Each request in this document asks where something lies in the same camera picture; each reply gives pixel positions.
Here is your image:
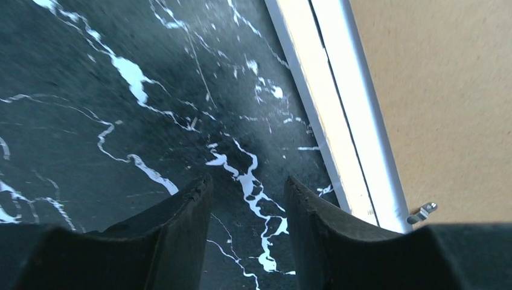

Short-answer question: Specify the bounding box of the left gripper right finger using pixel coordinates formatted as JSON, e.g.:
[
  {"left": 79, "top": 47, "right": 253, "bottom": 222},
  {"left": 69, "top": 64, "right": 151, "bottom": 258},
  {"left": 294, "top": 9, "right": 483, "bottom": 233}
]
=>
[{"left": 284, "top": 176, "right": 511, "bottom": 289}]

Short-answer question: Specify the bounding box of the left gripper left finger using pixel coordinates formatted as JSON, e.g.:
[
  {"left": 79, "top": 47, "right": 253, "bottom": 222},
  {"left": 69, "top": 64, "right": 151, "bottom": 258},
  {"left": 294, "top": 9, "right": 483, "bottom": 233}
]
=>
[{"left": 1, "top": 175, "right": 213, "bottom": 289}]

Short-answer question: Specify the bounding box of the printed photo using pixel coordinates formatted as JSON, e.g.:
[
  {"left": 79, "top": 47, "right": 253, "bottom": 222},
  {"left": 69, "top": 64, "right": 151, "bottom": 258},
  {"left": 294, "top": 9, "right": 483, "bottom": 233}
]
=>
[{"left": 312, "top": 1, "right": 412, "bottom": 233}]

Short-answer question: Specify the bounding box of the frame backing board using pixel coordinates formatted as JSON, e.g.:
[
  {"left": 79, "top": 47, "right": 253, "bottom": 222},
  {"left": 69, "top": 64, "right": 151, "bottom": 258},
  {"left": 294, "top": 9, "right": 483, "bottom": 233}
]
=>
[{"left": 351, "top": 1, "right": 511, "bottom": 223}]

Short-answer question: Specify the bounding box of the wooden picture frame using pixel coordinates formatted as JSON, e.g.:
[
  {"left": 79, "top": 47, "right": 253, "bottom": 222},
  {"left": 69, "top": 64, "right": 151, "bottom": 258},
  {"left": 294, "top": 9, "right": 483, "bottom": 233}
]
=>
[{"left": 265, "top": 1, "right": 377, "bottom": 225}]

